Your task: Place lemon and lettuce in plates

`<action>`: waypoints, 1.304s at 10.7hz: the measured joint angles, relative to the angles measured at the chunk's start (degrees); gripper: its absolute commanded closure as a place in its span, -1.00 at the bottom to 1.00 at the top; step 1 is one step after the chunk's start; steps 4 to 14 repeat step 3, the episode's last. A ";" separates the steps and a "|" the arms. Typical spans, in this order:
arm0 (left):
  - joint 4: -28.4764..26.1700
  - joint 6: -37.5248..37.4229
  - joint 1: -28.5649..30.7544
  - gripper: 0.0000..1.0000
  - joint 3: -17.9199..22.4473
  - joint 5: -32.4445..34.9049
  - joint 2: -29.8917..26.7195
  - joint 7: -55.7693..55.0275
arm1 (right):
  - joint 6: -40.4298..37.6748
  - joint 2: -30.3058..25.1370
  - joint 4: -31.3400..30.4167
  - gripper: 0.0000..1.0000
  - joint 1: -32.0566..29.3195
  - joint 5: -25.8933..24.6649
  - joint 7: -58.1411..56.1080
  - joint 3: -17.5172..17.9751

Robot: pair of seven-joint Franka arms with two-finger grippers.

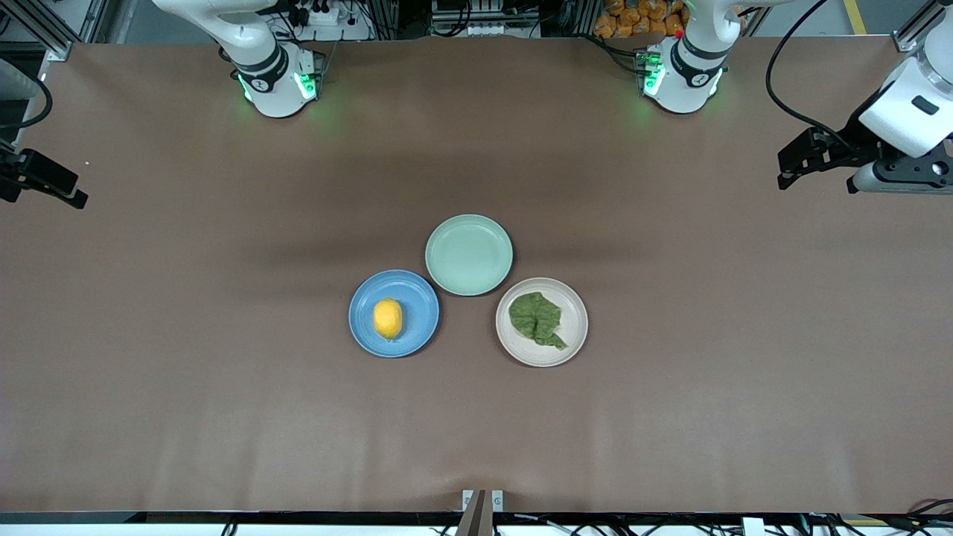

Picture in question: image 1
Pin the beige pink plate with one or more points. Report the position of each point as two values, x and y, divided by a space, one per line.
577 327

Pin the bag of orange items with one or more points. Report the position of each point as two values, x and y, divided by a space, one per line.
633 18

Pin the brown table cover mat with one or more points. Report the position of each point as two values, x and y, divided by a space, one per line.
476 432

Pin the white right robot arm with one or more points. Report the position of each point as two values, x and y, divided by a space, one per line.
272 82

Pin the yellow lemon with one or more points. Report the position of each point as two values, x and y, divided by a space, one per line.
388 318

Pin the white power strip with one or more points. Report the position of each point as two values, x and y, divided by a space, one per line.
342 31

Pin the aluminium frame profile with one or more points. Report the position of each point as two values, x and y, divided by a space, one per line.
912 33
56 50

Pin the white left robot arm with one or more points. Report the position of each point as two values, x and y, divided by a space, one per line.
685 82

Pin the blue plate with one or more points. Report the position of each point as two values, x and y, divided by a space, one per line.
421 313

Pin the light green plate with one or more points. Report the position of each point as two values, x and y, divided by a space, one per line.
469 255

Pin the green lettuce leaf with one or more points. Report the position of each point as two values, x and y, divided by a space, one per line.
536 316

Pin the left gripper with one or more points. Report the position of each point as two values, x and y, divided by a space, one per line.
851 147

